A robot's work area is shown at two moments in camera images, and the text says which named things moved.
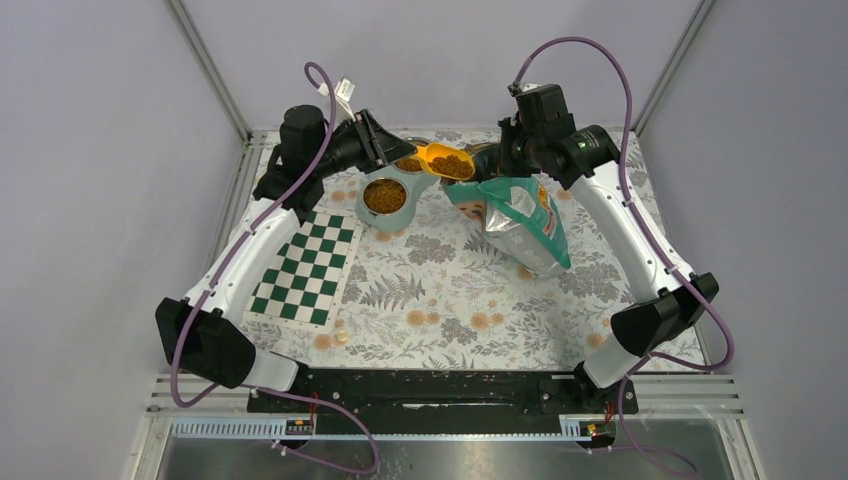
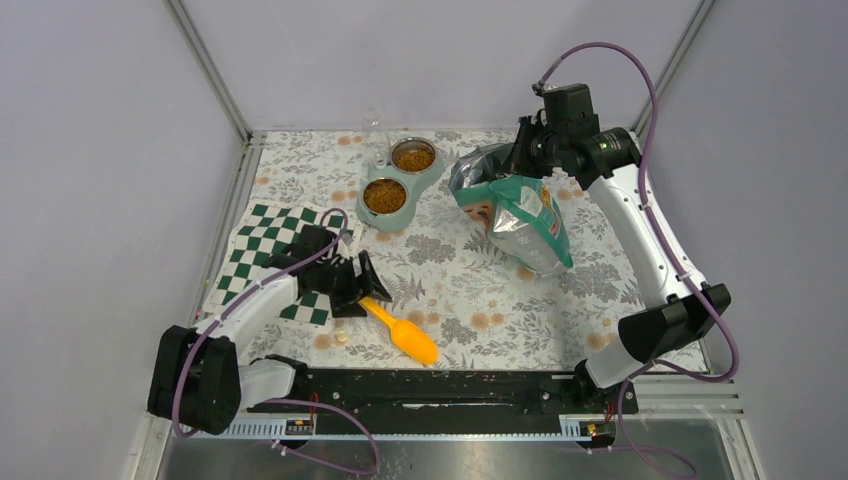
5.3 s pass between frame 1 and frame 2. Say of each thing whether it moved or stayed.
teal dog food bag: stayed
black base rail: stayed
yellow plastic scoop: moved
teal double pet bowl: stayed
